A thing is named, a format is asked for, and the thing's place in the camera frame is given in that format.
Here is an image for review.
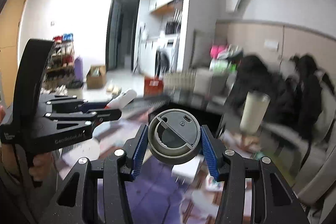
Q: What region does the white bottle orange cap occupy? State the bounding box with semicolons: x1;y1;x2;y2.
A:
105;89;137;110

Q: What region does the grey round device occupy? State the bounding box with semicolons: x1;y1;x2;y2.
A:
147;109;201;165

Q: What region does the person hand holding gripper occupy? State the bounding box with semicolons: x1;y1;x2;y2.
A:
0;104;57;183

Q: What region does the purple rolled yoga mat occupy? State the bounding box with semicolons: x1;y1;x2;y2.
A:
74;56;84;82

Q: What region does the shoe rack with shoes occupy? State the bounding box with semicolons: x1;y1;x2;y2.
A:
43;33;84;90

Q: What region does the brown cardboard box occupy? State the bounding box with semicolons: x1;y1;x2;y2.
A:
86;65;106;89

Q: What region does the red box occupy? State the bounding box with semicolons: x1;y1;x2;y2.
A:
143;76;163;96

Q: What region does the wicker basket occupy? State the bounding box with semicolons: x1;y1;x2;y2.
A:
163;71;196;91

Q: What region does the anime printed desk mat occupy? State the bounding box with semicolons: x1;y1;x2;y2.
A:
57;113;263;224

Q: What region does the white washing machine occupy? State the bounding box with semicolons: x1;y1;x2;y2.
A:
154;35;179;77

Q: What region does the cream tall cup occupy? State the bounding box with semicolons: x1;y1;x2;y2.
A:
240;91;270;135

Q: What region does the black cardboard box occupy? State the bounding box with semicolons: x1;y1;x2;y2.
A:
126;93;227;135

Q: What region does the black jacket pile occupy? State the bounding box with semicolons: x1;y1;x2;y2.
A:
225;55;335;140

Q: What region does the grey sofa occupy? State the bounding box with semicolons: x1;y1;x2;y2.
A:
189;30;229;97

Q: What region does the pink plush toy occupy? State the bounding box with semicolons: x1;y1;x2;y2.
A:
210;45;227;59

